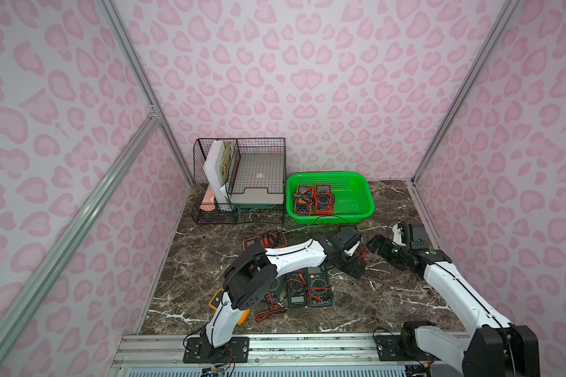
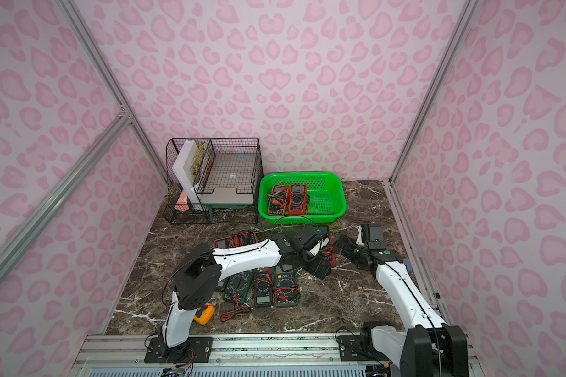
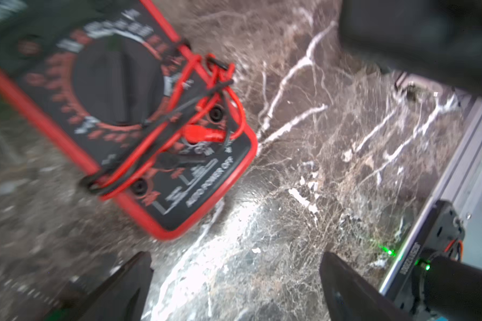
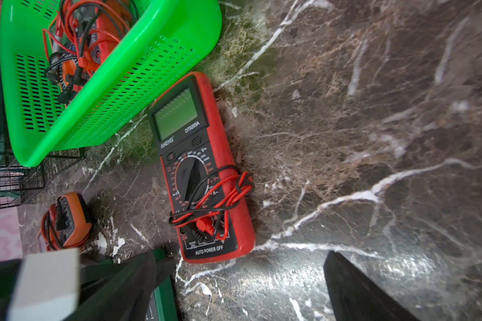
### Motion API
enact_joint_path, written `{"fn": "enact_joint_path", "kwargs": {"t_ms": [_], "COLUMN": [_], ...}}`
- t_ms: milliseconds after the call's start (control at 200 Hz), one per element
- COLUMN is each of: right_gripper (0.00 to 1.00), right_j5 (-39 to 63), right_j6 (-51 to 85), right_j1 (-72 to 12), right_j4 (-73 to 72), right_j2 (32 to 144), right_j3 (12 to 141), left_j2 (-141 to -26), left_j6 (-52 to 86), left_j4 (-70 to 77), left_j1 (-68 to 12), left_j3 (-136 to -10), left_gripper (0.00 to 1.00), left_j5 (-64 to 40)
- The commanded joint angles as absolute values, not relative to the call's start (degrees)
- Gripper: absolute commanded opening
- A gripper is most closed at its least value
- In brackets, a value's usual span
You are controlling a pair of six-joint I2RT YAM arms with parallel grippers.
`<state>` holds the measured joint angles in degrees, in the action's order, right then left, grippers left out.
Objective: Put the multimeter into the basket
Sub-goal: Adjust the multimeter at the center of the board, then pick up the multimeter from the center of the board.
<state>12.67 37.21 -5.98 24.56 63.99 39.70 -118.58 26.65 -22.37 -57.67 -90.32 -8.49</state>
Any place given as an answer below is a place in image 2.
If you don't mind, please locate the red small Delixi multimeter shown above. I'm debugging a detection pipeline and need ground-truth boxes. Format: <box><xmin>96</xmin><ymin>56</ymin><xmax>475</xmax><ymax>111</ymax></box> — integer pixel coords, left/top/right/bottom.
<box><xmin>289</xmin><ymin>184</ymin><xmax>310</xmax><ymax>216</ymax></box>

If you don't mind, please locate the green plastic basket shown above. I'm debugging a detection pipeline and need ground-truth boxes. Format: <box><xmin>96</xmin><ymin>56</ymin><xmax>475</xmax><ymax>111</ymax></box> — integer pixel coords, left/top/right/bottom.
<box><xmin>258</xmin><ymin>172</ymin><xmax>347</xmax><ymax>225</ymax></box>

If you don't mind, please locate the orange multimeter tall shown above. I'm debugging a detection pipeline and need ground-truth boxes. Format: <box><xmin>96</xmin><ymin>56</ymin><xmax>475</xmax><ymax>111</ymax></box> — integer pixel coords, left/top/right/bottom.
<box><xmin>267</xmin><ymin>185</ymin><xmax>290</xmax><ymax>216</ymax></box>

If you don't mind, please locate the orange wide multimeter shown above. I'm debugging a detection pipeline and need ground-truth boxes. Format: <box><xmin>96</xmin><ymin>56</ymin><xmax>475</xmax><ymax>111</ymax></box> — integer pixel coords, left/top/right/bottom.
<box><xmin>213</xmin><ymin>231</ymin><xmax>257</xmax><ymax>248</ymax></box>

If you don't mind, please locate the black wire desk organizer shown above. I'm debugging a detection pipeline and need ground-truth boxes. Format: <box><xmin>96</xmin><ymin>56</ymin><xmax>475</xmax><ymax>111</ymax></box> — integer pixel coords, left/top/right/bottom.
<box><xmin>164</xmin><ymin>138</ymin><xmax>264</xmax><ymax>225</ymax></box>

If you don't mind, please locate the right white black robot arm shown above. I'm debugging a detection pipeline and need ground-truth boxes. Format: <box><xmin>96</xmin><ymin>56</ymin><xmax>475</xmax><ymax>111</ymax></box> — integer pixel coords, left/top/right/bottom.
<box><xmin>333</xmin><ymin>224</ymin><xmax>469</xmax><ymax>376</ymax></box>

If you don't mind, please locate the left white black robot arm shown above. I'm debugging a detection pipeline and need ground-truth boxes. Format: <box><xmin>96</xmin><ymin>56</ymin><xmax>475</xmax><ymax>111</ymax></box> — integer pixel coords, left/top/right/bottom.
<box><xmin>159</xmin><ymin>225</ymin><xmax>334</xmax><ymax>350</ymax></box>

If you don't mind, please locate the green multimeter right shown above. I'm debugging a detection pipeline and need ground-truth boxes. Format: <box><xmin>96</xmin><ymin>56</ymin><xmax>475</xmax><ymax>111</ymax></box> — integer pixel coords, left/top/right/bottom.
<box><xmin>272</xmin><ymin>265</ymin><xmax>300</xmax><ymax>308</ymax></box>

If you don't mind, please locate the small dark multimeter centre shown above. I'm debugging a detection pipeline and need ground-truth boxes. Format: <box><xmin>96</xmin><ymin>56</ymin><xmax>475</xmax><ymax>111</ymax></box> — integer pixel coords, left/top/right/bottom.
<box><xmin>253</xmin><ymin>272</ymin><xmax>274</xmax><ymax>308</ymax></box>

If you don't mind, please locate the large green multimeter left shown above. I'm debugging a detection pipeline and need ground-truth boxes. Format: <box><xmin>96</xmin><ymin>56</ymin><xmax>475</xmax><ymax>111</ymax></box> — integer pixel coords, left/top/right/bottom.
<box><xmin>223</xmin><ymin>270</ymin><xmax>256</xmax><ymax>304</ymax></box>

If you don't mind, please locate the yellow multimeter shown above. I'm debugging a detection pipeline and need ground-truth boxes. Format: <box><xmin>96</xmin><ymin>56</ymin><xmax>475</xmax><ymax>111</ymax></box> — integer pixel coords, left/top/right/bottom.
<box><xmin>193</xmin><ymin>303</ymin><xmax>215</xmax><ymax>326</ymax></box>

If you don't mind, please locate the white upright folder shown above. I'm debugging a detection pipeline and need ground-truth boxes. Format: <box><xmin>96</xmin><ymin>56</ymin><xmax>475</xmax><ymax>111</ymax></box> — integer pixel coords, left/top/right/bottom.
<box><xmin>172</xmin><ymin>140</ymin><xmax>205</xmax><ymax>211</ymax></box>

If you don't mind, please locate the pink notebook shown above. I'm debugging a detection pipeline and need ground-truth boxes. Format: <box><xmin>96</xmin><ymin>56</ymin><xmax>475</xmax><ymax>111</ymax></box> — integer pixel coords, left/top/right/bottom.
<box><xmin>174</xmin><ymin>190</ymin><xmax>190</xmax><ymax>212</ymax></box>

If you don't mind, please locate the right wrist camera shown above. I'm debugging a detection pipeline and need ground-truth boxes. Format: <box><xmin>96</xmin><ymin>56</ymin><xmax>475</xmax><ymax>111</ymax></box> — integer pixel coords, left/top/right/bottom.
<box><xmin>357</xmin><ymin>223</ymin><xmax>387</xmax><ymax>251</ymax></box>

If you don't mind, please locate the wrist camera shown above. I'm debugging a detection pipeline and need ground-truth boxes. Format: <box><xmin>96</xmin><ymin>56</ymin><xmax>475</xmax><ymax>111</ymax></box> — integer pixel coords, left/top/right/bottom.
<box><xmin>293</xmin><ymin>225</ymin><xmax>330</xmax><ymax>257</ymax></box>
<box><xmin>357</xmin><ymin>223</ymin><xmax>387</xmax><ymax>251</ymax></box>

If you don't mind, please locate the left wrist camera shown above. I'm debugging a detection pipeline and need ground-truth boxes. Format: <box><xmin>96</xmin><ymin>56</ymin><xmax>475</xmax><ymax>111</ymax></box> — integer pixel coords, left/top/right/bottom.
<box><xmin>293</xmin><ymin>225</ymin><xmax>330</xmax><ymax>257</ymax></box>

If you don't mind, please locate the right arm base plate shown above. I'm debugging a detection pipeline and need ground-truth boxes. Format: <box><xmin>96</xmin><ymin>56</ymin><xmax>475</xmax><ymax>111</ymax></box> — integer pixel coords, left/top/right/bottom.
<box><xmin>334</xmin><ymin>334</ymin><xmax>388</xmax><ymax>362</ymax></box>

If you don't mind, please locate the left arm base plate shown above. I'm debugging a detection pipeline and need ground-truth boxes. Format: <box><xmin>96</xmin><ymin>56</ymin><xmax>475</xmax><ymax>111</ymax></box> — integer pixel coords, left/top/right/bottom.
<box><xmin>144</xmin><ymin>337</ymin><xmax>213</xmax><ymax>364</ymax></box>

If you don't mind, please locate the aluminium front rail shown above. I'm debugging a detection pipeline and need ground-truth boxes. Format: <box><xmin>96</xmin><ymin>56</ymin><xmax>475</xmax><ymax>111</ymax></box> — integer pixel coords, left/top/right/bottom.
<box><xmin>68</xmin><ymin>331</ymin><xmax>484</xmax><ymax>377</ymax></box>

